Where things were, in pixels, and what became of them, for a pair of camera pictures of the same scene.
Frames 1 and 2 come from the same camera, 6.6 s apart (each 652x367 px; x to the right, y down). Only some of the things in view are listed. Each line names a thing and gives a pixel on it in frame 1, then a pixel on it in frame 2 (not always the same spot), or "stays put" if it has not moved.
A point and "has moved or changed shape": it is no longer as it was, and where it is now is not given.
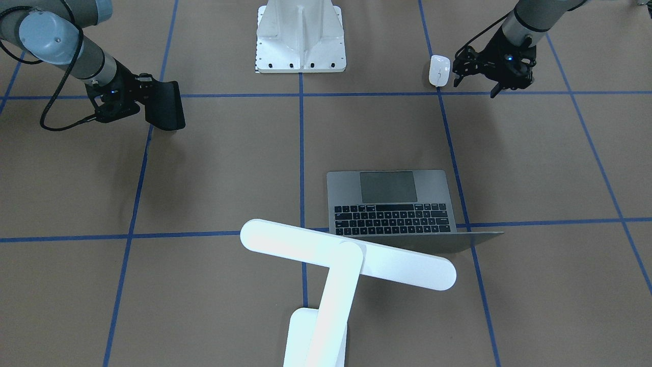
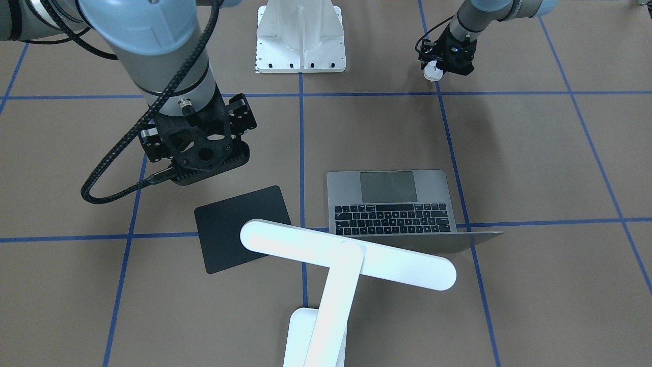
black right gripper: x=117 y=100 → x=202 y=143
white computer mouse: x=439 y=70 has moved or changed shape
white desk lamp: x=317 y=337 stays put
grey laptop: x=410 y=210 stays put
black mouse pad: x=164 y=110 has moved or changed shape
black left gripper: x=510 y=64 → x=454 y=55
